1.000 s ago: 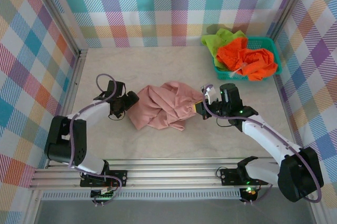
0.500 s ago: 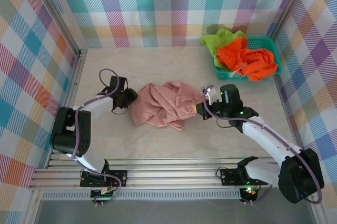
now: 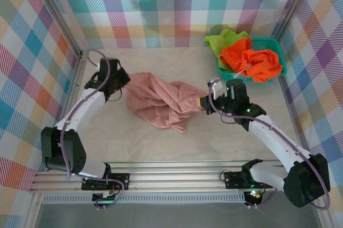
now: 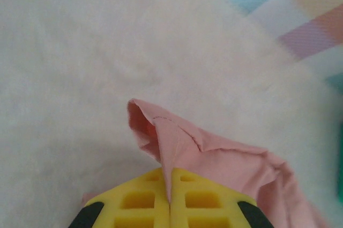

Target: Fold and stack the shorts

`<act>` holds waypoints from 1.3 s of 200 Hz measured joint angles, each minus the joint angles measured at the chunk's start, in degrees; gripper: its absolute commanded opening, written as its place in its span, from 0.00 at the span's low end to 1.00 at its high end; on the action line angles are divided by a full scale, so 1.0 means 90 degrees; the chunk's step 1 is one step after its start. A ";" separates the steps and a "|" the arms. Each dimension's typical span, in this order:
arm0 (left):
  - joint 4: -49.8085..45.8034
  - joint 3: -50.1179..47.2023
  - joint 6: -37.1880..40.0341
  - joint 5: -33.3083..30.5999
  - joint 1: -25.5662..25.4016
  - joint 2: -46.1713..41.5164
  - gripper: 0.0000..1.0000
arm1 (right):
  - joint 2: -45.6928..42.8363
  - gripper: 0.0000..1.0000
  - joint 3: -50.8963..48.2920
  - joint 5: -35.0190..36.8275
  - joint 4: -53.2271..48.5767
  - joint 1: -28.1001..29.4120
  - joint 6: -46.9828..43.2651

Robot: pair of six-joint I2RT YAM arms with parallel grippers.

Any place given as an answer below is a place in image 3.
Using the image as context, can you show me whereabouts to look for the aluminium corner post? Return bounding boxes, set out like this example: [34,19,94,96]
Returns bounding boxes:
[25,0,91,58]
[270,0,322,43]

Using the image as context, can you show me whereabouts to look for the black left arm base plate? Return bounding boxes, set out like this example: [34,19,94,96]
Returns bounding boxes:
[81,172,131,192]

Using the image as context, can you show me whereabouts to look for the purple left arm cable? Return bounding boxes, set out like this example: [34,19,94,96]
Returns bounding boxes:
[59,49,126,210]

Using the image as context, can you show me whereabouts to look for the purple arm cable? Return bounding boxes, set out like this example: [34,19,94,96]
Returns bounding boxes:
[59,49,126,210]
[208,79,331,210]

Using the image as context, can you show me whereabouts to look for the orange shorts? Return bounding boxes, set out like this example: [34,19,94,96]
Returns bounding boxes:
[220,37,284,83]

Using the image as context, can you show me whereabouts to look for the circuit board with green light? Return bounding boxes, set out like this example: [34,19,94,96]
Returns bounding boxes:
[92,192,118,203]

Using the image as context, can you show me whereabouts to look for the grey slotted cable duct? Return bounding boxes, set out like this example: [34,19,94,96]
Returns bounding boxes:
[42,194,246,204]

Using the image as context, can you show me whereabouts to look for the pink shorts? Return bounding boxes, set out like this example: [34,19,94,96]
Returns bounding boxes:
[125,71,208,134]

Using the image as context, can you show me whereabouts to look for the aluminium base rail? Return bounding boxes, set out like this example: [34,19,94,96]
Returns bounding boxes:
[28,159,326,193]

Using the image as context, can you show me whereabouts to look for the aluminium side rail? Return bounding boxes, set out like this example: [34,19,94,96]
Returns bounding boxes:
[45,50,91,171]
[277,76,311,153]

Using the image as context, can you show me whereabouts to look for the teal plastic basket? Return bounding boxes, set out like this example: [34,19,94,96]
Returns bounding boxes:
[215,36,288,83]

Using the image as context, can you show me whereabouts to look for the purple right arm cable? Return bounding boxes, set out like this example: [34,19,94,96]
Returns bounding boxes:
[208,79,331,210]

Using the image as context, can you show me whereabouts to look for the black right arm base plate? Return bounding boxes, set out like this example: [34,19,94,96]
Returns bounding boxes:
[223,170,274,190]

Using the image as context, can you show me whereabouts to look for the lime green shorts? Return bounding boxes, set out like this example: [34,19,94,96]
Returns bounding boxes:
[204,28,252,73]

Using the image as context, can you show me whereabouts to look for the circuit board with orange light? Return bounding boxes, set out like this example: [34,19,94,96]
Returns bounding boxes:
[247,189,263,200]

